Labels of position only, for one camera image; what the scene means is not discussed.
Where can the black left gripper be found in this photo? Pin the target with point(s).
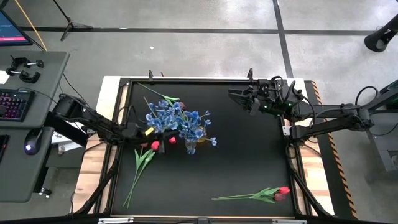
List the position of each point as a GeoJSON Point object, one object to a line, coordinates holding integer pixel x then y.
{"type": "Point", "coordinates": [140, 133]}

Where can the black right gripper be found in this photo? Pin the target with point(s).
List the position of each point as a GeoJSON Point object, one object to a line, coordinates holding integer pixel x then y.
{"type": "Point", "coordinates": [276, 102]}

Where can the blue artificial flower bunch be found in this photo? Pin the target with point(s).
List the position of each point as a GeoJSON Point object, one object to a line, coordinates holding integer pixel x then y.
{"type": "Point", "coordinates": [192, 127]}
{"type": "Point", "coordinates": [163, 116]}

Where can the yellow ribbed glass vase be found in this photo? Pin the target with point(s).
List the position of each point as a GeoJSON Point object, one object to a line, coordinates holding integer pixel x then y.
{"type": "Point", "coordinates": [202, 137]}

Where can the pink artificial tulip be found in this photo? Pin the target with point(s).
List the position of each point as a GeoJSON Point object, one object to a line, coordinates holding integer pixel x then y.
{"type": "Point", "coordinates": [171, 99]}
{"type": "Point", "coordinates": [279, 197]}

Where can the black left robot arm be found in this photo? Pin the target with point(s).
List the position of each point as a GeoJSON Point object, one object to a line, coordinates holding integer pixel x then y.
{"type": "Point", "coordinates": [93, 121]}

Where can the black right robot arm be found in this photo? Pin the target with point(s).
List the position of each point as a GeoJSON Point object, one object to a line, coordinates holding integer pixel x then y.
{"type": "Point", "coordinates": [335, 119]}

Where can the clear glass vase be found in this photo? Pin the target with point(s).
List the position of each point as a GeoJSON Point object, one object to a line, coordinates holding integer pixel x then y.
{"type": "Point", "coordinates": [190, 145]}

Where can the yellow label tag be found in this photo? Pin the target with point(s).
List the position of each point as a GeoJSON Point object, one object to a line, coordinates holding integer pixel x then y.
{"type": "Point", "coordinates": [149, 131]}

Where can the silver metal plate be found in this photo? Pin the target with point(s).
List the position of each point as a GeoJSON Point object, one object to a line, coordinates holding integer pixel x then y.
{"type": "Point", "coordinates": [289, 221]}
{"type": "Point", "coordinates": [115, 220]}

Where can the white paper sheet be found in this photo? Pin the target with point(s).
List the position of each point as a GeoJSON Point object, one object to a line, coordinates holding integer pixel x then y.
{"type": "Point", "coordinates": [66, 140]}

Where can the hazard striped board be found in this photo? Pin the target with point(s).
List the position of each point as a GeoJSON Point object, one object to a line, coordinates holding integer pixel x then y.
{"type": "Point", "coordinates": [335, 155]}

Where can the black computer mouse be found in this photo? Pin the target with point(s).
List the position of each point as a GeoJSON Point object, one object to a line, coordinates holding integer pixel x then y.
{"type": "Point", "coordinates": [33, 141]}

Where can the gray desk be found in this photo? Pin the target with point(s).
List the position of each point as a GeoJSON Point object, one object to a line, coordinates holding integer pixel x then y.
{"type": "Point", "coordinates": [31, 174]}

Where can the gray equipment cart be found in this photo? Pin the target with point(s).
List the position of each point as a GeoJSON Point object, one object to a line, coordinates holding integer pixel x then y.
{"type": "Point", "coordinates": [385, 140]}

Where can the black stand base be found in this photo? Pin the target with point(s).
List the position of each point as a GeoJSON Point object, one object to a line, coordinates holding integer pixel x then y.
{"type": "Point", "coordinates": [381, 39]}

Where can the black backlit keyboard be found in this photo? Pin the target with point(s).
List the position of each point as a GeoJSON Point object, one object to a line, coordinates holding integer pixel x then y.
{"type": "Point", "coordinates": [15, 104]}

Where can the black tripod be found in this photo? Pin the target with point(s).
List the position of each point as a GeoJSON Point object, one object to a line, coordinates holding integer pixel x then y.
{"type": "Point", "coordinates": [70, 25]}

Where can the black screw clamp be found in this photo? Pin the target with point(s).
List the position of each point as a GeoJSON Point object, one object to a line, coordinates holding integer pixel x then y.
{"type": "Point", "coordinates": [26, 63]}
{"type": "Point", "coordinates": [25, 76]}

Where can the white paper note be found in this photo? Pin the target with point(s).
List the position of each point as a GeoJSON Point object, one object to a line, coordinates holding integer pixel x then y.
{"type": "Point", "coordinates": [3, 77]}

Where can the monitor with lit screen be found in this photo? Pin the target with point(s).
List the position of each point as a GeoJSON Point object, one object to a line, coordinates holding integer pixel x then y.
{"type": "Point", "coordinates": [11, 31]}

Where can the black frame clamp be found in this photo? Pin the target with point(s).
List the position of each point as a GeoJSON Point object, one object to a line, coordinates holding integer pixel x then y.
{"type": "Point", "coordinates": [150, 75]}
{"type": "Point", "coordinates": [250, 75]}

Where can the silver metal bracket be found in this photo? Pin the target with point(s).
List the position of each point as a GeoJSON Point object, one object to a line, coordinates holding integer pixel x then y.
{"type": "Point", "coordinates": [286, 130]}

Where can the black table frame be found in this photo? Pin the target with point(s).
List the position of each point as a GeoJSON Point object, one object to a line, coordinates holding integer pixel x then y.
{"type": "Point", "coordinates": [124, 81]}

